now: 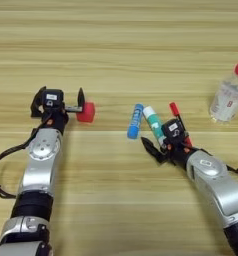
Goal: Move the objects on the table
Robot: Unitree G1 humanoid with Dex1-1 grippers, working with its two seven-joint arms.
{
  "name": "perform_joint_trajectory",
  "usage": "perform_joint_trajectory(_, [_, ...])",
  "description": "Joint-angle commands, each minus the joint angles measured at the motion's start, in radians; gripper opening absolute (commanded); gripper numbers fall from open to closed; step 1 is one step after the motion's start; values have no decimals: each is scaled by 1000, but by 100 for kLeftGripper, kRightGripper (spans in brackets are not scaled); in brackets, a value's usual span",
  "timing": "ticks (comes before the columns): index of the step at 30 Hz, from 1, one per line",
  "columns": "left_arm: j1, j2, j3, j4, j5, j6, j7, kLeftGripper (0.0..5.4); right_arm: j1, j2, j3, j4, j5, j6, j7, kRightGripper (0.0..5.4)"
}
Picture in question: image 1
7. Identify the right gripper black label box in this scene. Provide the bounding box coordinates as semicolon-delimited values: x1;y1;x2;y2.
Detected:
161;118;187;140

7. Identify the clear bottle with red cap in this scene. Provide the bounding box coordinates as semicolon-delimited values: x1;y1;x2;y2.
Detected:
208;61;238;125

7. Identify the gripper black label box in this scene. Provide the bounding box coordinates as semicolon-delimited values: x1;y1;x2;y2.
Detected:
42;88;65;110
161;118;187;140

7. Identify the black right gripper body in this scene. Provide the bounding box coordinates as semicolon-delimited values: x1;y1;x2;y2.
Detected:
156;132;201;168

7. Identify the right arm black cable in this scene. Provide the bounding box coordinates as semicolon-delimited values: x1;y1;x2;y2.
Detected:
223;163;238;184

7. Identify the blue glue stick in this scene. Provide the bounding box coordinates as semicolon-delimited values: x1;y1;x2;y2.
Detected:
126;102;145;140

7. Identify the red marker pen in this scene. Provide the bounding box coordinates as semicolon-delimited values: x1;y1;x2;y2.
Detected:
168;101;194;148

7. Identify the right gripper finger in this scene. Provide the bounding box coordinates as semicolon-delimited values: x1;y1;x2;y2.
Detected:
139;135;167;165

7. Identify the white and green glue stick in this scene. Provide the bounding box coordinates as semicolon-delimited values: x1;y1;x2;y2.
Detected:
142;105;169;148

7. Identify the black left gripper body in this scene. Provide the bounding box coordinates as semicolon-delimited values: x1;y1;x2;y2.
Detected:
40;104;84;135

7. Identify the red cube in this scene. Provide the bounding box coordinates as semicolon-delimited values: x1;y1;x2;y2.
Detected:
75;101;97;124

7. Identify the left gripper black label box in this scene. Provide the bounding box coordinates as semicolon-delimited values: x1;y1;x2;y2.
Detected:
42;88;65;110

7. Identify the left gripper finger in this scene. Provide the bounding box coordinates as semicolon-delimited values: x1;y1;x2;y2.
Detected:
29;85;48;119
76;86;87;113

